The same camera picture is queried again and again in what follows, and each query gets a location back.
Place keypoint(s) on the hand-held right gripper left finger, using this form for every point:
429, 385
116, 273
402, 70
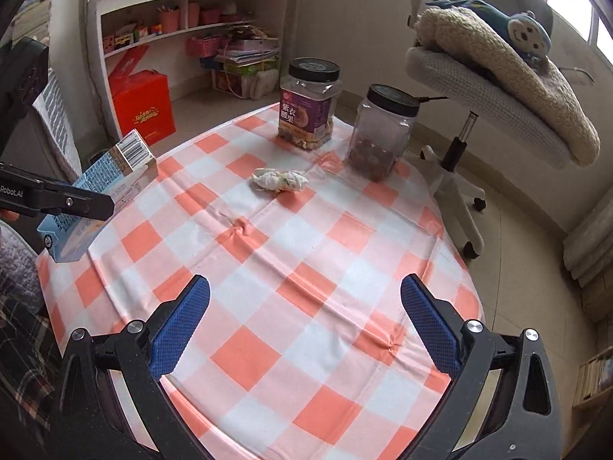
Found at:
182, 326

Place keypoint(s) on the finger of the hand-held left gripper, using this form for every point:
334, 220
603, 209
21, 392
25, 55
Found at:
72, 201

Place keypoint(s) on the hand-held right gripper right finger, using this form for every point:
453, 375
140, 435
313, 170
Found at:
431, 326

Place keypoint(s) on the light blue milk carton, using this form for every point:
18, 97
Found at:
129, 153

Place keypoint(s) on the grey ribbed cushion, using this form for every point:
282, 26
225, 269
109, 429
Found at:
60, 120

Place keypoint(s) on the grey quilt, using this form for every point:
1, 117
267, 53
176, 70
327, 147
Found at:
17, 273

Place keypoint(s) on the row of small colourful boxes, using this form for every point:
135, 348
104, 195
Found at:
127, 36

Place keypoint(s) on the red gift box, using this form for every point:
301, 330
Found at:
143, 110

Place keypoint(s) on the orange white checkered tablecloth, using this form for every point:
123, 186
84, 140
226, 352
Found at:
287, 249

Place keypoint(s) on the pink pen holder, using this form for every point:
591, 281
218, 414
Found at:
169, 20

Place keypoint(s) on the wooden bookshelf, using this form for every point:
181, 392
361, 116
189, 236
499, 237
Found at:
596, 378

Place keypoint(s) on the crumpled white tissue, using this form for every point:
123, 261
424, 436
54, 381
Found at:
277, 179

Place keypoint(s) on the beige curtain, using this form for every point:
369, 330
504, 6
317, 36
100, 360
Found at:
591, 249

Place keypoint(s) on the pink plastic basket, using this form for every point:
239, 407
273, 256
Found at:
203, 47

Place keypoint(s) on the clear jar with black lid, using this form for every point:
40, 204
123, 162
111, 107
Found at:
380, 139

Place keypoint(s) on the printed cardboard box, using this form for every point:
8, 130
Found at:
227, 81

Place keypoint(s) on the beige fabric bag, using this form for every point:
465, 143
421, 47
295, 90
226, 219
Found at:
261, 85

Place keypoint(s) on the stack of papers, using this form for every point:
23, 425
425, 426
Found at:
249, 52

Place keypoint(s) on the grey office chair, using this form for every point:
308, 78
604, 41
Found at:
479, 91

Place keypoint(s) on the purple label nut jar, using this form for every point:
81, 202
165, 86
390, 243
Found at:
309, 110

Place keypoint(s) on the blue monkey plush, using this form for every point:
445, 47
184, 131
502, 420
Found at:
527, 31

